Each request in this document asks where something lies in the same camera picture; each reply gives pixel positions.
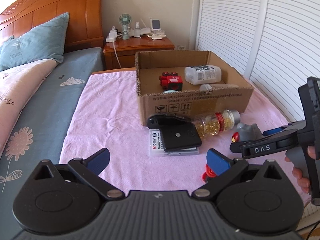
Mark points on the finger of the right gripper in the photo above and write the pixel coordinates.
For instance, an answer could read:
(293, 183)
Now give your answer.
(261, 147)
(282, 131)

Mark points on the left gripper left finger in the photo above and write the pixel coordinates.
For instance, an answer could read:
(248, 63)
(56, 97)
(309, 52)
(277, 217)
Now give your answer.
(77, 180)

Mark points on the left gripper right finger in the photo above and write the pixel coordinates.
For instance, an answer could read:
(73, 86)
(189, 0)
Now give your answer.
(240, 180)

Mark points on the black red toy train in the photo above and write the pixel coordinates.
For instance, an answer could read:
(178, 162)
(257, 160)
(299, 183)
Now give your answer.
(209, 174)

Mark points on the grey shark toy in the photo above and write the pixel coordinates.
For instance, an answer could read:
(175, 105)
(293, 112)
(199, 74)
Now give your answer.
(246, 132)

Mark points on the capsule bottle silver cap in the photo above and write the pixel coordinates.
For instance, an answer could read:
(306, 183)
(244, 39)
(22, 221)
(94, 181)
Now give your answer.
(215, 123)

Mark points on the medical cotton swab jar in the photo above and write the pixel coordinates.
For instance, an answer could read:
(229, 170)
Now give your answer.
(203, 74)

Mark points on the red toy train block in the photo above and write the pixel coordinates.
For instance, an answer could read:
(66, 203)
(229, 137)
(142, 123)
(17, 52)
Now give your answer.
(171, 81)

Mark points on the mint green round case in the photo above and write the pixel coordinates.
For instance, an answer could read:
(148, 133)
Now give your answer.
(170, 91)

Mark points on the person right hand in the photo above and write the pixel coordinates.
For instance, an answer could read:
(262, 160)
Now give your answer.
(306, 168)

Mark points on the black leather wallet case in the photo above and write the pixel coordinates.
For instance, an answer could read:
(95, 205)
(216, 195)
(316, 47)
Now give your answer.
(174, 123)

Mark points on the pink table cloth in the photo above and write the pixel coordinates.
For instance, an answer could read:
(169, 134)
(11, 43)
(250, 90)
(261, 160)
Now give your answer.
(107, 116)

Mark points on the blue floral bedsheet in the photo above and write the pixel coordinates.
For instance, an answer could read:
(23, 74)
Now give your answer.
(42, 127)

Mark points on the white staples box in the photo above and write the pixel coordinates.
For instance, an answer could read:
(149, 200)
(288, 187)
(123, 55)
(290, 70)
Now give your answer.
(164, 143)

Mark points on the brown cardboard box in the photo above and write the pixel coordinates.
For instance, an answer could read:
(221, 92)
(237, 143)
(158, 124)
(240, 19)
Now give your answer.
(190, 101)

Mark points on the pink quilt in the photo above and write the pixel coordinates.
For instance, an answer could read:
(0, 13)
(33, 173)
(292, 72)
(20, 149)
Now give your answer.
(18, 85)

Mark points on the wooden nightstand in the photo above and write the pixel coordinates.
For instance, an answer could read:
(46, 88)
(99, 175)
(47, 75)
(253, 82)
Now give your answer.
(121, 54)

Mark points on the blue pillow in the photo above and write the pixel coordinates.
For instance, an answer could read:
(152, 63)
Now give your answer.
(45, 41)

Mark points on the white power strip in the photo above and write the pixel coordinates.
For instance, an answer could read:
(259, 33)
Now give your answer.
(112, 36)

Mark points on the white phone stand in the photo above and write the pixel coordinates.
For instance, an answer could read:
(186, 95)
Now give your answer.
(156, 32)

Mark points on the clear spray bottle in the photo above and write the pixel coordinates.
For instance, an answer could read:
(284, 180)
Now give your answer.
(137, 30)

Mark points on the green desk fan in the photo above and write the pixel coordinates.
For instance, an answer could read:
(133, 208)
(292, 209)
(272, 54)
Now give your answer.
(125, 20)

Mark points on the wooden headboard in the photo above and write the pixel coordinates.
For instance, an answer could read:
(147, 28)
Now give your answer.
(84, 27)

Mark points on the white wall socket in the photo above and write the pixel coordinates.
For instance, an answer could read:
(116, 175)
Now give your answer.
(180, 47)

